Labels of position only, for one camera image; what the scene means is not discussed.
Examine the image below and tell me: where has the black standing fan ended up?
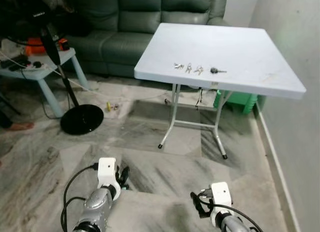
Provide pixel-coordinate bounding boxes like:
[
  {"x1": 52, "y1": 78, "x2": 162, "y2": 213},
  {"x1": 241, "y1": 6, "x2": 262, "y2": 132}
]
[{"x1": 0, "y1": 0, "x2": 105, "y2": 136}]

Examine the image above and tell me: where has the small yellow floor item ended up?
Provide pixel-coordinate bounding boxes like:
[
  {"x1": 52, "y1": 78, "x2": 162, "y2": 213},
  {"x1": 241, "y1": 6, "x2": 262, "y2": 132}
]
[{"x1": 105, "y1": 102, "x2": 120, "y2": 112}]

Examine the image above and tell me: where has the person's bare foot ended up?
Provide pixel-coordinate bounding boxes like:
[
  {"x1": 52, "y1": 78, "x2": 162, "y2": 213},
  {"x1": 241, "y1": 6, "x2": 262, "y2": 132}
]
[{"x1": 0, "y1": 121, "x2": 35, "y2": 132}]

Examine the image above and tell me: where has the light blue small table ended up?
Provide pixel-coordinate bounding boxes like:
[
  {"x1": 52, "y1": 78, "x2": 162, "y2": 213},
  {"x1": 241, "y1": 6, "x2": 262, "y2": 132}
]
[{"x1": 0, "y1": 40, "x2": 90, "y2": 118}]

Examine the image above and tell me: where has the white power strip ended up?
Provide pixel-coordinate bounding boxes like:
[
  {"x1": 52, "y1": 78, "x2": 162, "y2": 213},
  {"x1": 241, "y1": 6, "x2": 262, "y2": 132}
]
[{"x1": 0, "y1": 59, "x2": 47, "y2": 72}]

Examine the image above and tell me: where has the orange and black tool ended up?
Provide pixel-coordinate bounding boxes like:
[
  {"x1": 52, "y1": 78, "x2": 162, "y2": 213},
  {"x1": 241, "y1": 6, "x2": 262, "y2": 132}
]
[{"x1": 24, "y1": 37, "x2": 69, "y2": 57}]

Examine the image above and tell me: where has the white folding table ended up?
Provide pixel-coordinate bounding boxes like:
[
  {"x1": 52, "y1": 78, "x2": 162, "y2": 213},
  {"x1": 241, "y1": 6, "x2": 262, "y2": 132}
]
[{"x1": 133, "y1": 23, "x2": 307, "y2": 160}]

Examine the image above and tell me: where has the green leather sofa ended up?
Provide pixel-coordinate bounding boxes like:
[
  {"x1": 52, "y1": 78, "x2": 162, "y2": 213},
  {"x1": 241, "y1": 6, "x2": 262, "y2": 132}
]
[{"x1": 64, "y1": 0, "x2": 231, "y2": 78}]

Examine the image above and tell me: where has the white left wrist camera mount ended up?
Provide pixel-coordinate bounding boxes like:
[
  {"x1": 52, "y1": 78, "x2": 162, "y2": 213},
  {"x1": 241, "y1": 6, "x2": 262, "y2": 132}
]
[{"x1": 96, "y1": 157, "x2": 122, "y2": 190}]

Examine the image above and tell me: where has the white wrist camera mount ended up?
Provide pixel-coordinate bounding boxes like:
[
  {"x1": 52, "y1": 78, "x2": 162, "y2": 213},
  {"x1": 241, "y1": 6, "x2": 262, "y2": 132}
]
[
  {"x1": 96, "y1": 157, "x2": 122, "y2": 190},
  {"x1": 208, "y1": 181, "x2": 234, "y2": 228}
]

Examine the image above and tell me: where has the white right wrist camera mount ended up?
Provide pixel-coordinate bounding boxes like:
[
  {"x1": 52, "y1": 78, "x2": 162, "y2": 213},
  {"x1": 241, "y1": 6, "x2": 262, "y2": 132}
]
[{"x1": 208, "y1": 181, "x2": 234, "y2": 228}]

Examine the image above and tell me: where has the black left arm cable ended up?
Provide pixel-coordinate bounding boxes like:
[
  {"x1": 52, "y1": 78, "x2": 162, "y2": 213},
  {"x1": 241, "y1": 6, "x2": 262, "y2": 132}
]
[{"x1": 60, "y1": 163, "x2": 100, "y2": 232}]

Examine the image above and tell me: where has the white floor cable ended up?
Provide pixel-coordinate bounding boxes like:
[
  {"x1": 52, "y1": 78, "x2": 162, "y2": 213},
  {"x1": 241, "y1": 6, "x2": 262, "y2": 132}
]
[{"x1": 0, "y1": 51, "x2": 121, "y2": 101}]

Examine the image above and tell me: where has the black hanging cable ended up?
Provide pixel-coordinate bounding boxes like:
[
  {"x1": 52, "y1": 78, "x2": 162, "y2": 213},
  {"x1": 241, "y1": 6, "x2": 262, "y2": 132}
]
[{"x1": 195, "y1": 88, "x2": 205, "y2": 111}]

